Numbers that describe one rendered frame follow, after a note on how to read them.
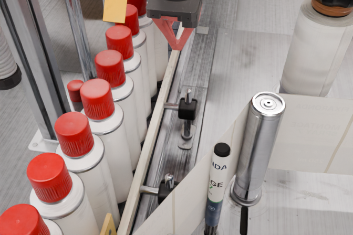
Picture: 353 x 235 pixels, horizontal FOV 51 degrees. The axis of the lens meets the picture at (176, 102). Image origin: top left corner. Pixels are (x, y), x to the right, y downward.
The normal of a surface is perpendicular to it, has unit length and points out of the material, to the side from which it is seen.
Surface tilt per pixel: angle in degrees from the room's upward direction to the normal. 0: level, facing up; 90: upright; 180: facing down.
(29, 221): 2
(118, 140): 90
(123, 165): 90
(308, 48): 91
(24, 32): 90
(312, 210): 0
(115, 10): 48
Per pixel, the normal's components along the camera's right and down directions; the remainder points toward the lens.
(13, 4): -0.18, 0.70
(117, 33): 0.00, -0.73
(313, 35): -0.63, 0.56
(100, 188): 0.72, 0.50
